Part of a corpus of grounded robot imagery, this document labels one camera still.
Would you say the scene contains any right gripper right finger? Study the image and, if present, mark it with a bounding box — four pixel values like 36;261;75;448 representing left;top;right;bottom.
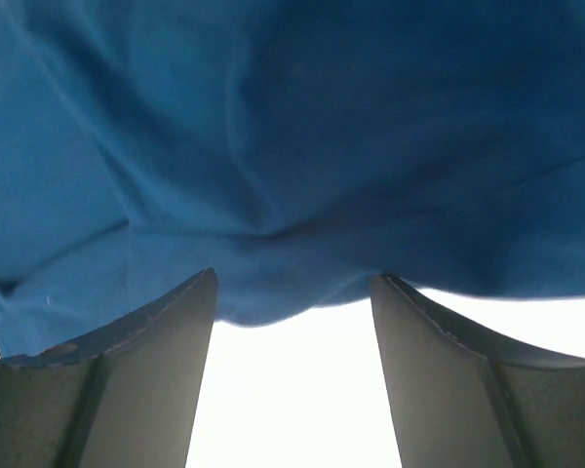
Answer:
371;276;585;468

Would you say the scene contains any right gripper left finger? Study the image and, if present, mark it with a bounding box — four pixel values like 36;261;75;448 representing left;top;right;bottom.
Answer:
0;269;217;468

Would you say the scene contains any navy blue t-shirt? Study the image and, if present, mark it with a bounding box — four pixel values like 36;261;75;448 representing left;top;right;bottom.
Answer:
0;1;585;356

